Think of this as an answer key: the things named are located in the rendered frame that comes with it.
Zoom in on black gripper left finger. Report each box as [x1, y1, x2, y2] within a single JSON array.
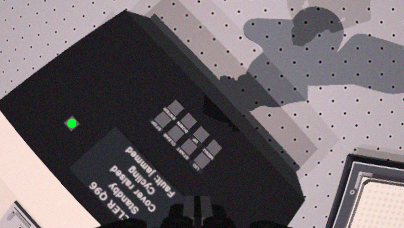
[[95, 196, 198, 228]]

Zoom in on grey pcr plate with grid of round wells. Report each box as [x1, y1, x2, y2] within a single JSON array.
[[345, 175, 404, 228]]

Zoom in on grey flat base plate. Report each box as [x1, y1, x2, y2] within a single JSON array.
[[0, 0, 404, 228]]

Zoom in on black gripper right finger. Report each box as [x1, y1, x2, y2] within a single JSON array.
[[197, 196, 291, 228]]

